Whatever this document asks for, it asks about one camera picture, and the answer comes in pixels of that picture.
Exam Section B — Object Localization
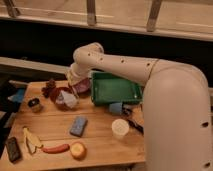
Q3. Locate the yellow red apple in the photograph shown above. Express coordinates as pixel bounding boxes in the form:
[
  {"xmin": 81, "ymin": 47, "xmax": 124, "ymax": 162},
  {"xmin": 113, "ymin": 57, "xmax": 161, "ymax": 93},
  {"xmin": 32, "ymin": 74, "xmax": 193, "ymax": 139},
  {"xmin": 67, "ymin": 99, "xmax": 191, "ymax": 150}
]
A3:
[{"xmin": 70, "ymin": 142, "xmax": 87, "ymax": 160}]

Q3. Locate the red sausage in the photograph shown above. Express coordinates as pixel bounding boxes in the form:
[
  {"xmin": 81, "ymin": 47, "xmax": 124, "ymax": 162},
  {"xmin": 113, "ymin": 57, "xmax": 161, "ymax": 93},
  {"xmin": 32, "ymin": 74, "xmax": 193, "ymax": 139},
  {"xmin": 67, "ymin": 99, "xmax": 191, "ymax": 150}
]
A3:
[{"xmin": 42, "ymin": 144, "xmax": 70, "ymax": 154}]

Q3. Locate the purple bowl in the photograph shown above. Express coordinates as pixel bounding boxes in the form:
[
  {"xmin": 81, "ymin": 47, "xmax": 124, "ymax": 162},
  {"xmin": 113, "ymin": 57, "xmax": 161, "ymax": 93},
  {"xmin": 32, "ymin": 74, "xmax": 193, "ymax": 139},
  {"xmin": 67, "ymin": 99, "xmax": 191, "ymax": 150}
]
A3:
[{"xmin": 77, "ymin": 78, "xmax": 90, "ymax": 94}]

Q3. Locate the silver metal fork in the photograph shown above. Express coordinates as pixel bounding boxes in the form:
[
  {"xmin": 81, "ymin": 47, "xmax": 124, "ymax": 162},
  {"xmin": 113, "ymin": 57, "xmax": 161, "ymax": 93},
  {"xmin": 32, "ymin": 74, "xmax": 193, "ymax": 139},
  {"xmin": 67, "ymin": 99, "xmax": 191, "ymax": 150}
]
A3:
[{"xmin": 68, "ymin": 82, "xmax": 79, "ymax": 99}]

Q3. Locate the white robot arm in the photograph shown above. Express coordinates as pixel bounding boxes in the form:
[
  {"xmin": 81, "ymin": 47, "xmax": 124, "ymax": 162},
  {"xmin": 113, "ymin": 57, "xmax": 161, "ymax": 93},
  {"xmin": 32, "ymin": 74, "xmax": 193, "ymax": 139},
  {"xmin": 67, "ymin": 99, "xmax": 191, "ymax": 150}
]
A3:
[{"xmin": 68, "ymin": 43, "xmax": 213, "ymax": 171}]

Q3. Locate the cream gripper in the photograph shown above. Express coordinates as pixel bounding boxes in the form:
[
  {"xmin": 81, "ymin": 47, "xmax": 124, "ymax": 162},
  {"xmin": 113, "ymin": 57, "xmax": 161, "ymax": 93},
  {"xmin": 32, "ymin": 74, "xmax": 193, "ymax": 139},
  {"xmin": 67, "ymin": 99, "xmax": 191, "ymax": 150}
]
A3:
[{"xmin": 66, "ymin": 70, "xmax": 86, "ymax": 84}]

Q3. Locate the white plastic cup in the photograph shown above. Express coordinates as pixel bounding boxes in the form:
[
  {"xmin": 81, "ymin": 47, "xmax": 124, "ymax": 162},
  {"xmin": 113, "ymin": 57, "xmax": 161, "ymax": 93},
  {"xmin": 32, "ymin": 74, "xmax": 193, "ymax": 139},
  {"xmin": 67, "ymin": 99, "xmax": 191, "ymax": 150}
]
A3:
[{"xmin": 111, "ymin": 119, "xmax": 129, "ymax": 139}]

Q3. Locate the red bowl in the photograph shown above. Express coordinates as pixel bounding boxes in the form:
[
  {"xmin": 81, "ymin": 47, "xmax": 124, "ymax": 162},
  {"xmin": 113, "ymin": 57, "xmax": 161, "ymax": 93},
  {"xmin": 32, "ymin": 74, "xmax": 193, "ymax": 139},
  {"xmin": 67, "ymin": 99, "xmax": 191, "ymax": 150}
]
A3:
[{"xmin": 50, "ymin": 87, "xmax": 76, "ymax": 111}]

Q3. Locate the blue cloth at edge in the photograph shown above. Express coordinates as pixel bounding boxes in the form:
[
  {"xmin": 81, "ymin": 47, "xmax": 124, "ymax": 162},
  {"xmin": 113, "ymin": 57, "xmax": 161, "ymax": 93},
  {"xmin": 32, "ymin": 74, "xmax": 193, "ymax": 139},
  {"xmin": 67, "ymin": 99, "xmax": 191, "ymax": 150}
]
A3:
[{"xmin": 9, "ymin": 88, "xmax": 25, "ymax": 103}]

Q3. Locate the small dark jar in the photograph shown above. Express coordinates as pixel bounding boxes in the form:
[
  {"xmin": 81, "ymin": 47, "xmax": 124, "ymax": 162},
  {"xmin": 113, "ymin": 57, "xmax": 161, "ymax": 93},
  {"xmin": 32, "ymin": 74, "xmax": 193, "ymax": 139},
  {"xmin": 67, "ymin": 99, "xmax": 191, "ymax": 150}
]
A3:
[{"xmin": 28, "ymin": 98, "xmax": 42, "ymax": 113}]

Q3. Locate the green plastic tray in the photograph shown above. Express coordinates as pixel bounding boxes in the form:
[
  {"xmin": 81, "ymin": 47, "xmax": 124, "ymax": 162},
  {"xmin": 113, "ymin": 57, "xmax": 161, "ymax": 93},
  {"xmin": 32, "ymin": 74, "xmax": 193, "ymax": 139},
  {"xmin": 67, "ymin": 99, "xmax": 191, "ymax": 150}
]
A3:
[{"xmin": 91, "ymin": 72, "xmax": 142, "ymax": 106}]

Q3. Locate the light blue cup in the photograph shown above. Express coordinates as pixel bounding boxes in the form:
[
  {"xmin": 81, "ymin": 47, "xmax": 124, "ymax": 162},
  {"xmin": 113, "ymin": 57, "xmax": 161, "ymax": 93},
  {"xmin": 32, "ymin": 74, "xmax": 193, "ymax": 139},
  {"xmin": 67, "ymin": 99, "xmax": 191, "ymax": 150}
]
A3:
[{"xmin": 109, "ymin": 102, "xmax": 123, "ymax": 115}]

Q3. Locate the black handled knife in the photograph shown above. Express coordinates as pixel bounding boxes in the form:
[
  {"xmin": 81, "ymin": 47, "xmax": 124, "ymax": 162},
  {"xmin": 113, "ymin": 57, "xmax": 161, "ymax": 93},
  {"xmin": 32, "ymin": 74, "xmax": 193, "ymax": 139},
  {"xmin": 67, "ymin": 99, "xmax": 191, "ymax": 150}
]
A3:
[{"xmin": 124, "ymin": 109, "xmax": 144, "ymax": 135}]

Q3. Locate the blue sponge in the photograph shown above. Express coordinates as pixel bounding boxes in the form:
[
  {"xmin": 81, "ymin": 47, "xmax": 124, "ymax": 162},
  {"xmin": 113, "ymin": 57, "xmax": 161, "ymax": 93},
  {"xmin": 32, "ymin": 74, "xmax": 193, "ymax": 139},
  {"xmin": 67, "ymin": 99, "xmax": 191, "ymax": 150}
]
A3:
[{"xmin": 70, "ymin": 116, "xmax": 88, "ymax": 137}]

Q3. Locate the wooden table board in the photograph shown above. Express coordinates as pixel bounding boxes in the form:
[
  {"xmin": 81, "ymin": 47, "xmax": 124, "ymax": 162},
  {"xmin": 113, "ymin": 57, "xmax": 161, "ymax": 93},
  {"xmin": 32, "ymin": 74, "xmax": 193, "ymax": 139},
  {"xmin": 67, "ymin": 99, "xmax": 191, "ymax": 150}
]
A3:
[{"xmin": 0, "ymin": 82, "xmax": 145, "ymax": 171}]

